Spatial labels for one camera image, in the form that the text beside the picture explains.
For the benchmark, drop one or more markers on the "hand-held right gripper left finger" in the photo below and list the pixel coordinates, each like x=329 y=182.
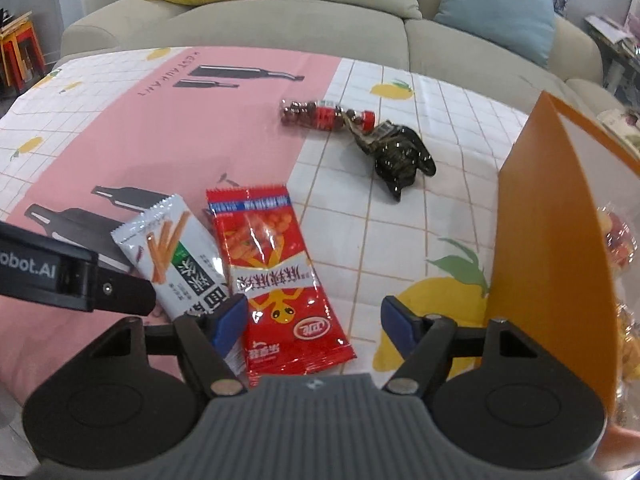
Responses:
x=230 y=320

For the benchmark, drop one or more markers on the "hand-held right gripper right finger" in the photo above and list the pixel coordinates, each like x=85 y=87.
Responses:
x=400 y=317

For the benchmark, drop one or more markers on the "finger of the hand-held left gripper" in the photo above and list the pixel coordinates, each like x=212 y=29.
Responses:
x=127 y=295

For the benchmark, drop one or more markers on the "red snack packet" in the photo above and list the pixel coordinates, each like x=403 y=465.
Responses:
x=270 y=270

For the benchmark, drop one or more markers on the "white stick snack packet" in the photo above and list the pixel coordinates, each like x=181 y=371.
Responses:
x=170 y=245

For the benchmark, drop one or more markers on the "orange cardboard box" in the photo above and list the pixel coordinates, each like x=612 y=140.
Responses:
x=545 y=235

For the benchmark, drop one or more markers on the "golden pastry snack pack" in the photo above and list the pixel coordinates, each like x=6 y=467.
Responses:
x=627 y=335

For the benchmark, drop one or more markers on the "clear fruit jelly pack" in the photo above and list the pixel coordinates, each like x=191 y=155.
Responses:
x=620 y=240

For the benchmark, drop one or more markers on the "black glossy snack packet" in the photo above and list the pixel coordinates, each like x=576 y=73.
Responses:
x=395 y=155

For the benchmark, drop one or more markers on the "pink and white printed tablecloth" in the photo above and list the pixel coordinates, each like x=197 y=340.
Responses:
x=150 y=125

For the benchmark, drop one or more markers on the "red bead candy bottle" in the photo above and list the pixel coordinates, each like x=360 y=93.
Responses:
x=325 y=114

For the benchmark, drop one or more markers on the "stack of red plastic stools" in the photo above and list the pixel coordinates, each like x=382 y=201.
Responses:
x=20 y=50

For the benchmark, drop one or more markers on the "stack of magazines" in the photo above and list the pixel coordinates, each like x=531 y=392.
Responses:
x=622 y=122

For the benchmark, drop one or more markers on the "beige fabric sofa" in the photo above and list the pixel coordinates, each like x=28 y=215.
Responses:
x=300 y=30

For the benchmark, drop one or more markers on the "white desk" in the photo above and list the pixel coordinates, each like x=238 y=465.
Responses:
x=620 y=75

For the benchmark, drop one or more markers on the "light blue pillow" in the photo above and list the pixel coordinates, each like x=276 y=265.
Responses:
x=500 y=5

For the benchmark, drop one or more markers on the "cluttered desk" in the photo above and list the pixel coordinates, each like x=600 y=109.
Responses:
x=612 y=30

